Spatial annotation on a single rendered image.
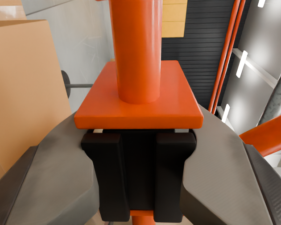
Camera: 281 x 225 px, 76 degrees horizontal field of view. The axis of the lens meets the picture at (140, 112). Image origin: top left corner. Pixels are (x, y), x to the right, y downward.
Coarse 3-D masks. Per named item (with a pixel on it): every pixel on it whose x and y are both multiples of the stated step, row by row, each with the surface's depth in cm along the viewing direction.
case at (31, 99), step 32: (0, 32) 19; (32, 32) 24; (0, 64) 19; (32, 64) 24; (0, 96) 19; (32, 96) 24; (64, 96) 33; (0, 128) 19; (32, 128) 24; (0, 160) 19
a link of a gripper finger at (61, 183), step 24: (72, 120) 10; (48, 144) 8; (72, 144) 8; (48, 168) 7; (72, 168) 7; (24, 192) 6; (48, 192) 6; (72, 192) 6; (96, 192) 7; (24, 216) 6; (48, 216) 6; (72, 216) 6
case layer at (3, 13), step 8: (0, 0) 68; (8, 0) 72; (16, 0) 76; (0, 8) 68; (8, 8) 72; (16, 8) 76; (0, 16) 68; (8, 16) 72; (16, 16) 76; (24, 16) 81
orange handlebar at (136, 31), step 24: (96, 0) 7; (120, 0) 7; (144, 0) 6; (120, 24) 7; (144, 24) 7; (120, 48) 8; (144, 48) 7; (120, 72) 8; (144, 72) 8; (120, 96) 9; (144, 96) 9; (144, 216) 14
